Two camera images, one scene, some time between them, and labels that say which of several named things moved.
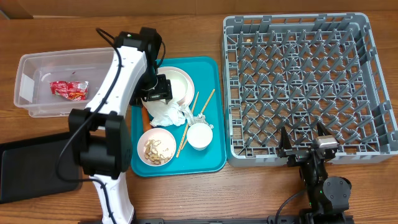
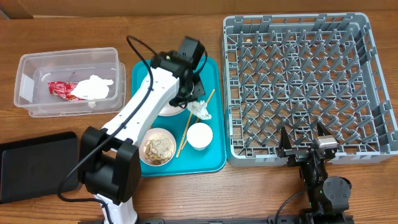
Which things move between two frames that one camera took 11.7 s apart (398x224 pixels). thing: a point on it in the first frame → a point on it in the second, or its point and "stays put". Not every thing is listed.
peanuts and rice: [153, 155] stays put
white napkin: [164, 114] → [94, 88]
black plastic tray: [28, 167] stays put
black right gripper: [296, 155] stays put
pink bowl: [157, 147] stays put
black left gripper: [163, 91] → [199, 91]
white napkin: [191, 119] → [199, 109]
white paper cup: [199, 135] stays put
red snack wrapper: [72, 91] stays put
